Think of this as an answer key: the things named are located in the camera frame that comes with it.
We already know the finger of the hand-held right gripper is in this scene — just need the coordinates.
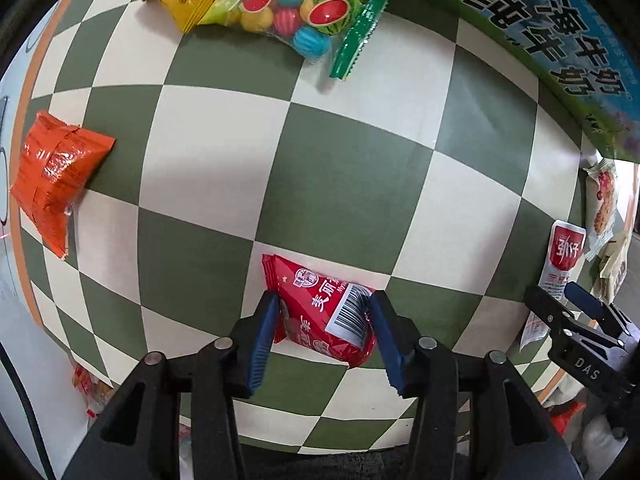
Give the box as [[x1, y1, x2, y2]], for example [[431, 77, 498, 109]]
[[565, 281, 619, 324], [524, 285, 596, 337]]

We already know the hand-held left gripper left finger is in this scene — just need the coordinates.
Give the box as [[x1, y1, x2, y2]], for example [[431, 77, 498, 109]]
[[62, 291, 281, 480]]

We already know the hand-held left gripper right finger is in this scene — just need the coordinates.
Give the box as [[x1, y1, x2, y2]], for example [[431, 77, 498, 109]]
[[367, 290, 576, 480]]

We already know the white packet with red label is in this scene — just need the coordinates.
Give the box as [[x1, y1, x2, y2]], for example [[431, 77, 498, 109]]
[[519, 220, 587, 353]]

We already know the small red snack packet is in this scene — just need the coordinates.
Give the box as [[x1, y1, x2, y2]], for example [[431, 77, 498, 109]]
[[261, 253, 377, 368]]

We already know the printed cardboard box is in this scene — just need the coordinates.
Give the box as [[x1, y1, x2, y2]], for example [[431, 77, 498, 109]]
[[370, 0, 640, 163]]

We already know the white cookie packet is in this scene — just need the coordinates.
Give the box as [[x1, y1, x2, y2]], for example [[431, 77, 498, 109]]
[[580, 157, 621, 261]]

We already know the person's grey fleece clothing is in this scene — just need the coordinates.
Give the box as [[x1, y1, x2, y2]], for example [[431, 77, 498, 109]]
[[240, 449, 416, 480]]

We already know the clear red-print plastic packet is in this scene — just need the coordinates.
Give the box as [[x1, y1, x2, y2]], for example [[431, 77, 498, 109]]
[[70, 360, 117, 417]]

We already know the orange snack packet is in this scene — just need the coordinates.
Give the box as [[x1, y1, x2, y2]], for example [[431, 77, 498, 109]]
[[9, 110, 117, 261]]

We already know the green fruit candy packet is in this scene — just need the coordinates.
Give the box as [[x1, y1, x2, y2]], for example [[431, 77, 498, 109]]
[[197, 0, 396, 81]]

